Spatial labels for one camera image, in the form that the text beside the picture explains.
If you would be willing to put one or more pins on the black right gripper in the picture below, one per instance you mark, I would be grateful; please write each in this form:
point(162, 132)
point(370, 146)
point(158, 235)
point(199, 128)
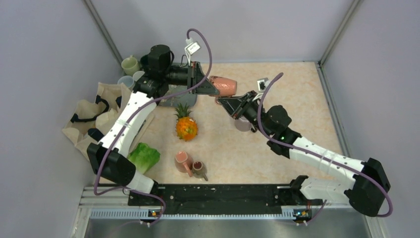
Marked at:
point(232, 105)

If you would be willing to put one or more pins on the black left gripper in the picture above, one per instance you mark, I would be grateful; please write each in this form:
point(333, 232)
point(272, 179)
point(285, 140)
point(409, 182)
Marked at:
point(206, 88)

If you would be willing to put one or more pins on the salmon pink mug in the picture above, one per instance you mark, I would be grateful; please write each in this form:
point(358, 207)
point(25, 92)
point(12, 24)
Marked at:
point(226, 87)

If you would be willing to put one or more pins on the light green mug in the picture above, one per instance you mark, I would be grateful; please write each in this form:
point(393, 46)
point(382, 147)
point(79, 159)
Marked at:
point(130, 65)

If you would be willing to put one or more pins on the clear light blue cup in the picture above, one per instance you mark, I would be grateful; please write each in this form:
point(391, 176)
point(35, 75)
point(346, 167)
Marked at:
point(130, 81)

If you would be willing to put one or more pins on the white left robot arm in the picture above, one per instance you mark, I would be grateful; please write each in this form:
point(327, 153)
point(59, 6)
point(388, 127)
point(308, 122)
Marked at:
point(109, 157)

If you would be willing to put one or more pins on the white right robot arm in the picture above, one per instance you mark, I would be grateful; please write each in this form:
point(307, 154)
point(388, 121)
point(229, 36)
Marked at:
point(362, 184)

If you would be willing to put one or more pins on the mauve purple mug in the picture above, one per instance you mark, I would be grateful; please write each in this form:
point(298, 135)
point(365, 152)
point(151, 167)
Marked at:
point(243, 125)

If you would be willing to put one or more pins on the small brown mug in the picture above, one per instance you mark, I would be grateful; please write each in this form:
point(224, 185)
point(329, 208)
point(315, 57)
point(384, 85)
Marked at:
point(199, 170)

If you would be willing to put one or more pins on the floral dark green tray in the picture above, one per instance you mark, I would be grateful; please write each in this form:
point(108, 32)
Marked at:
point(178, 98)

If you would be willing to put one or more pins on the orange toy pineapple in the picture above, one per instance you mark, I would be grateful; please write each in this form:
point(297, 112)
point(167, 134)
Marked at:
point(186, 127)

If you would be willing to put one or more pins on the green toy lettuce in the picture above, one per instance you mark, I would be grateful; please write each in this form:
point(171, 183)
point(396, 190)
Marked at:
point(144, 157)

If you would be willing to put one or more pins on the beige canvas tote bag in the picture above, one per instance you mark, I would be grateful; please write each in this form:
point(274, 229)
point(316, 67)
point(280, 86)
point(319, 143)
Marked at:
point(110, 113)

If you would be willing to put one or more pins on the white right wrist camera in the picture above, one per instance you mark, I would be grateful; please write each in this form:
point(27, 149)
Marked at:
point(262, 84)

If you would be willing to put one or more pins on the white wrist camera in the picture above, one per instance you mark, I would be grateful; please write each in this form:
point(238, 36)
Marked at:
point(191, 47)
point(262, 84)

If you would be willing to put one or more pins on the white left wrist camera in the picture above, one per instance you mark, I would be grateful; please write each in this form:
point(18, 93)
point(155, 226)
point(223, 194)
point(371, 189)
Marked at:
point(191, 47)

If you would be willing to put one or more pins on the pink mug with handle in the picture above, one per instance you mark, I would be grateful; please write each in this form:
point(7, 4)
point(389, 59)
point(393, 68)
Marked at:
point(184, 163)

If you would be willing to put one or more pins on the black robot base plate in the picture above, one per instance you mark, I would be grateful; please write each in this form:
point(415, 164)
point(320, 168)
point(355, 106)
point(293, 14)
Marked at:
point(229, 199)

